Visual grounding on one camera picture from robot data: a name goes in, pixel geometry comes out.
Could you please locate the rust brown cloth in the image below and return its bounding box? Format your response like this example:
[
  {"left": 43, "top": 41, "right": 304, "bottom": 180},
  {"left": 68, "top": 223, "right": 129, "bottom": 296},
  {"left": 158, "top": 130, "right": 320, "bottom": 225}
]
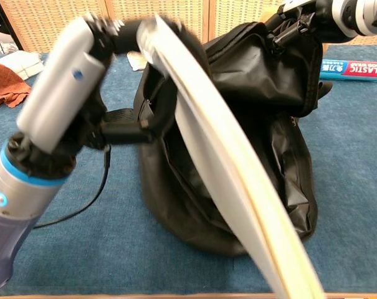
[{"left": 0, "top": 61, "right": 32, "bottom": 110}]

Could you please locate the black fabric backpack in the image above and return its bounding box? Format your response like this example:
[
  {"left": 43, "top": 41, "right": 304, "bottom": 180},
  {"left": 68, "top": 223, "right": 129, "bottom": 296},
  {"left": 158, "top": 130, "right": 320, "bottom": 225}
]
[{"left": 104, "top": 21, "right": 333, "bottom": 257}]

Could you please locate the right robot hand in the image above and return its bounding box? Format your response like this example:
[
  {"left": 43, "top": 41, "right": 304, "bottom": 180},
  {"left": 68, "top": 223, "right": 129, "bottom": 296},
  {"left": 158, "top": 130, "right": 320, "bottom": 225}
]
[{"left": 264, "top": 0, "right": 377, "bottom": 45}]

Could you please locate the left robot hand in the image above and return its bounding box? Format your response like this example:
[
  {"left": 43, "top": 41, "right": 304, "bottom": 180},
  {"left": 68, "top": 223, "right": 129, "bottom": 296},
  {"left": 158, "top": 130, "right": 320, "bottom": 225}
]
[{"left": 6, "top": 14, "right": 155, "bottom": 179}]

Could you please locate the woven wicker folding screen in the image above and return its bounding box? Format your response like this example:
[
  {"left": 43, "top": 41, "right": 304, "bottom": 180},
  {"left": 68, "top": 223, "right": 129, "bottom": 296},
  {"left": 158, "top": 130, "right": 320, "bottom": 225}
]
[{"left": 0, "top": 0, "right": 377, "bottom": 53}]

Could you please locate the black tripod stand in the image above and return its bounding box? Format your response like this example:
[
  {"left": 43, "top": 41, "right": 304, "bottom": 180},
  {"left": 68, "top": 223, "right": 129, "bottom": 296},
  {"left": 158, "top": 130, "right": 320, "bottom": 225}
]
[{"left": 0, "top": 0, "right": 24, "bottom": 53}]

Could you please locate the blue plastic food wrap box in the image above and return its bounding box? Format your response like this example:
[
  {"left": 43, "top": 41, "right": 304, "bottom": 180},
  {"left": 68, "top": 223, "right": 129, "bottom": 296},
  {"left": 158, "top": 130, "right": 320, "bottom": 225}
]
[{"left": 318, "top": 59, "right": 377, "bottom": 83}]

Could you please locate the yellow and white spiral notebook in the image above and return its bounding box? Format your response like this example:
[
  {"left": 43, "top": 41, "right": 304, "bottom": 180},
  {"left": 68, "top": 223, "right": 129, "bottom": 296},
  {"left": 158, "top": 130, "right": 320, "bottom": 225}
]
[{"left": 136, "top": 13, "right": 327, "bottom": 299}]

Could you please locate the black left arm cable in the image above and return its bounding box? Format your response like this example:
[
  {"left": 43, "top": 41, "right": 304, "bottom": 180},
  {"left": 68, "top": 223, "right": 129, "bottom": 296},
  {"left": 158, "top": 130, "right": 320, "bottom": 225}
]
[{"left": 32, "top": 143, "right": 113, "bottom": 230}]

